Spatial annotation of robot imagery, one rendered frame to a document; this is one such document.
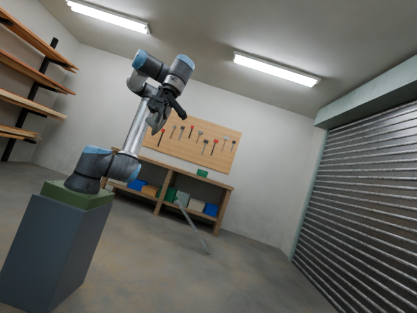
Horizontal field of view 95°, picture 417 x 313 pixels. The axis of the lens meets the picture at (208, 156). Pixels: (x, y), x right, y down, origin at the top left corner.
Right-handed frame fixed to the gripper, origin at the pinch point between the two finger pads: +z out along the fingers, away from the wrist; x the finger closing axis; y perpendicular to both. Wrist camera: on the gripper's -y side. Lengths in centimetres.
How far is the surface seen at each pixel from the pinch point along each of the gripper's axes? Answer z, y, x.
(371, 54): -192, -138, -92
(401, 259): -2, -201, -95
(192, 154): -64, 26, -302
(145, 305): 92, -19, -73
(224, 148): -100, -30, -298
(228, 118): -160, -14, -290
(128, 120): -78, 174, -298
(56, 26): -172, 339, -220
